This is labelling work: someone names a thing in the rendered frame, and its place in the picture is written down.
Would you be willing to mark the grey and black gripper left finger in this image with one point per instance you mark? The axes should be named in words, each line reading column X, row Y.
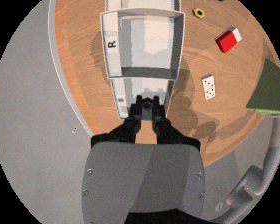
column 127, row 131

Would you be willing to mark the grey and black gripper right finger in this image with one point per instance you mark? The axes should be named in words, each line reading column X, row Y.
column 165, row 133

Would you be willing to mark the white rack of bins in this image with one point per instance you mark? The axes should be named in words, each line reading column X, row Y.
column 151, row 43

